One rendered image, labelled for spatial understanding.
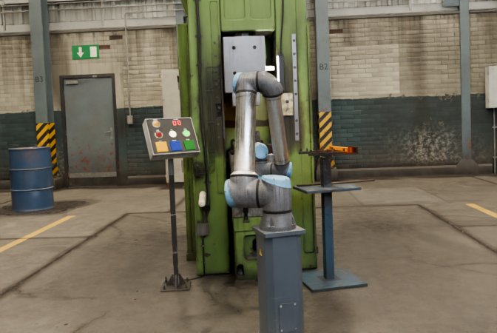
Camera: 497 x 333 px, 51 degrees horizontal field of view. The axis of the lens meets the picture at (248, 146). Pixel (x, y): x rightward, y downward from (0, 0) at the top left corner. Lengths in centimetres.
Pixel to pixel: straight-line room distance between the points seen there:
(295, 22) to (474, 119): 678
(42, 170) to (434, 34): 707
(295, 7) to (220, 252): 193
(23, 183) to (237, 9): 480
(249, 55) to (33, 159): 471
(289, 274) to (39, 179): 565
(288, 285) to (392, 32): 779
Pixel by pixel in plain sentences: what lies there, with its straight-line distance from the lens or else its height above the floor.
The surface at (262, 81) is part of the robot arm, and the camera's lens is 279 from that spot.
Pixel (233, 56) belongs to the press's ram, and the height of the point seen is 162.
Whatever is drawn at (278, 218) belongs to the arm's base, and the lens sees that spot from 264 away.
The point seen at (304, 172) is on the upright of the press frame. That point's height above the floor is 75.
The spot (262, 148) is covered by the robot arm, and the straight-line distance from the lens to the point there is 306.
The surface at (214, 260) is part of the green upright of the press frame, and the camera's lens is 402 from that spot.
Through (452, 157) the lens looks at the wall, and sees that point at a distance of 1025.
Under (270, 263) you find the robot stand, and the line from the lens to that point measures 266.
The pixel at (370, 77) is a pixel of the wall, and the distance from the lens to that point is 988.
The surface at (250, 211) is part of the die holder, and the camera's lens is 374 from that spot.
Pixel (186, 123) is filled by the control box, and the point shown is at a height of 116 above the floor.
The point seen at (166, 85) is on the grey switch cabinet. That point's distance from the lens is 927.
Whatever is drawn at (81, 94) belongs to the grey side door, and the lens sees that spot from 1039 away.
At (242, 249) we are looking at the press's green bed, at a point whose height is 24.
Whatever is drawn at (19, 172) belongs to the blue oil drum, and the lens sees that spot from 789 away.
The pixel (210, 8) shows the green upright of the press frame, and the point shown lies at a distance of 397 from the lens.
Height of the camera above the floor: 117
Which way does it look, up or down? 3 degrees down
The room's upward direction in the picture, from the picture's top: 2 degrees counter-clockwise
